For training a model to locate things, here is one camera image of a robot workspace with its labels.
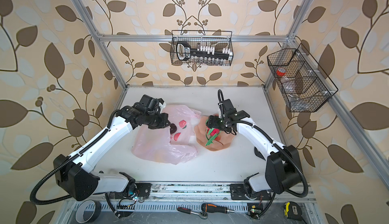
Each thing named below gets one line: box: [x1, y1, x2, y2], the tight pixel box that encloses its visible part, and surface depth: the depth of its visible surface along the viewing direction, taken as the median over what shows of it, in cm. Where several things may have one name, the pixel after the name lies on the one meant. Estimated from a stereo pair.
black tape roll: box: [75, 199, 102, 224], surface depth 70 cm
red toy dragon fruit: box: [205, 126, 221, 147], surface depth 82 cm
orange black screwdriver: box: [201, 203, 236, 214], surface depth 69 cm
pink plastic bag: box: [131, 104, 202, 165], surface depth 84 cm
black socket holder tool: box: [176, 41, 231, 61], surface depth 84 cm
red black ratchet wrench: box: [177, 206, 209, 220], surface depth 69 cm
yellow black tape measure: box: [284, 201, 304, 221], surface depth 68 cm
